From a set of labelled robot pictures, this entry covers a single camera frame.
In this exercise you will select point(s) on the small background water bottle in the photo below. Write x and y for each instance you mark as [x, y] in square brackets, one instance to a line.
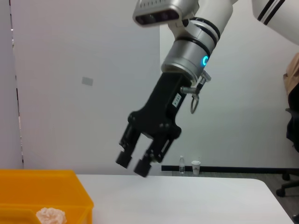
[182, 165]

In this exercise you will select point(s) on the white paper ball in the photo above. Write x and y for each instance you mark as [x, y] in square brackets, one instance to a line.
[51, 215]

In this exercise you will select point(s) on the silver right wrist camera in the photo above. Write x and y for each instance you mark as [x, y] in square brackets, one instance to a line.
[158, 11]

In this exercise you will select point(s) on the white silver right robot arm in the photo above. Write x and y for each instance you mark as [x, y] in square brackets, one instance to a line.
[198, 42]

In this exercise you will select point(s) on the grey wall plate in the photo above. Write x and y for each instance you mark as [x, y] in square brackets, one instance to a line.
[87, 81]

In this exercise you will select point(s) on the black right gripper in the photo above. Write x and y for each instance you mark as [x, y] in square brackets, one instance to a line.
[161, 109]

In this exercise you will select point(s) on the black office chair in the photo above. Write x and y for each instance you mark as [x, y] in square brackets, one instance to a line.
[293, 140]

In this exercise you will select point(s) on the yellow plastic bin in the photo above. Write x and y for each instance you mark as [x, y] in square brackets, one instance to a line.
[46, 186]

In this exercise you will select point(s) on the white paper cup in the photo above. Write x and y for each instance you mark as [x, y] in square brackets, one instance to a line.
[196, 168]

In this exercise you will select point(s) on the silver right connector plug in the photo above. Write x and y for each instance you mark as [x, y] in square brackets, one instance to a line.
[188, 89]

